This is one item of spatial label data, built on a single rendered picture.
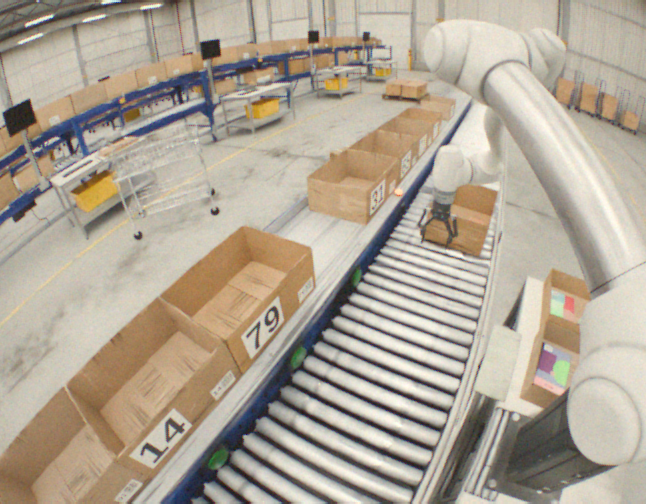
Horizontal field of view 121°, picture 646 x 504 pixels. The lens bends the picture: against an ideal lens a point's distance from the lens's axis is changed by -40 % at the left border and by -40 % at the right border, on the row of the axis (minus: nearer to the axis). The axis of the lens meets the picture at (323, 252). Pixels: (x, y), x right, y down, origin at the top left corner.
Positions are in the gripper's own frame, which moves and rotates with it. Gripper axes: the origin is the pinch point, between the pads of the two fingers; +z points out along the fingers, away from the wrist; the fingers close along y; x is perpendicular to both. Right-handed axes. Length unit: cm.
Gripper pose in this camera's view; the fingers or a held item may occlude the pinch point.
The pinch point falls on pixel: (434, 241)
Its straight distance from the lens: 130.7
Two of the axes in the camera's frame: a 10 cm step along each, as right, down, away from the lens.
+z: 0.6, 7.7, 6.4
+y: 8.6, 2.9, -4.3
